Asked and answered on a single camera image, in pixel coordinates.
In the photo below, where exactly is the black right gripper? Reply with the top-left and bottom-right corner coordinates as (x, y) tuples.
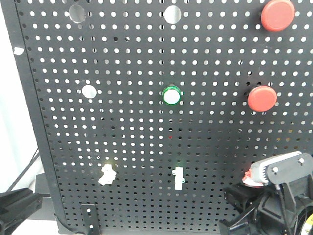
(219, 151), (313, 235)

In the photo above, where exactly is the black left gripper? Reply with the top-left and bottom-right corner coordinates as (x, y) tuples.
(0, 188), (42, 235)

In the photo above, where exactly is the red rotary switch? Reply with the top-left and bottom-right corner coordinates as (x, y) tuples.
(242, 169), (264, 188)

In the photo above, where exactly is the yellow rotary switch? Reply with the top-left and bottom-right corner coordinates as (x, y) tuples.
(98, 164), (117, 186)

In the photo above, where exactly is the black open tray box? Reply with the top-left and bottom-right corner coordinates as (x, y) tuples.
(7, 148), (55, 221)

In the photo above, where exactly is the lower red mushroom button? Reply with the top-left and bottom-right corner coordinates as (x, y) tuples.
(247, 86), (277, 112)

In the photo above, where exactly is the red mushroom button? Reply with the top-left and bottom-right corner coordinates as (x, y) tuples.
(247, 86), (277, 112)
(261, 0), (295, 32)

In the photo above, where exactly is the green round push button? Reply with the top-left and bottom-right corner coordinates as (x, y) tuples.
(162, 85), (181, 105)

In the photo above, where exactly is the black perforated pegboard panel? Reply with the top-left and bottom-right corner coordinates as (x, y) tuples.
(1, 0), (313, 235)

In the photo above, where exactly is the upper red mushroom button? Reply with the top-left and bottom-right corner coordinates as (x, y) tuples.
(261, 0), (295, 32)

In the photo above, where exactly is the left black clamp bracket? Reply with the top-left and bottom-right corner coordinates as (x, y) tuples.
(80, 204), (101, 235)

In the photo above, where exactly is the white green rotary switch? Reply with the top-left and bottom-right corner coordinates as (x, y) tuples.
(172, 166), (185, 190)

